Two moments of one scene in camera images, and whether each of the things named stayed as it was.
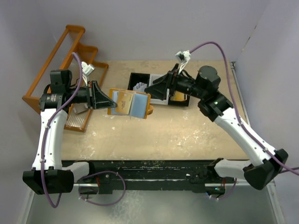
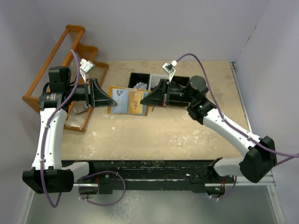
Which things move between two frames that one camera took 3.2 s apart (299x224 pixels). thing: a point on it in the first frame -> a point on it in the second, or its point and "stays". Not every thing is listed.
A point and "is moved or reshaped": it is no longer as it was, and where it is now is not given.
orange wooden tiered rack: [69, 53] stays
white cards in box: [139, 87] stays
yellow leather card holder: [130, 103] is moved or reshaped
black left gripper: [96, 98] stays
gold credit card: [124, 101] -> [135, 107]
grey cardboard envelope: [79, 107] stays
